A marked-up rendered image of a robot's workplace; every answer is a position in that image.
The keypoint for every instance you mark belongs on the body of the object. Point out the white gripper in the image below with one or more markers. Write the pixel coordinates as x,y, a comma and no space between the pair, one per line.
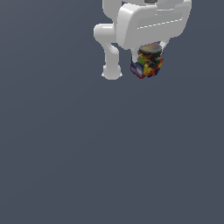
151,23

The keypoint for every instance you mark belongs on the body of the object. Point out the colourful jar with black lid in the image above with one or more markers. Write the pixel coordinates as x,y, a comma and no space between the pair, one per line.
148,62

